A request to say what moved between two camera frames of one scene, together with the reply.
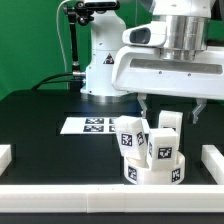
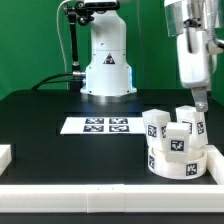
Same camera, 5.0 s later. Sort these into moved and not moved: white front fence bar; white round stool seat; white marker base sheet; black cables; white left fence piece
Moved: white round stool seat
Not moved: white front fence bar; white left fence piece; white marker base sheet; black cables
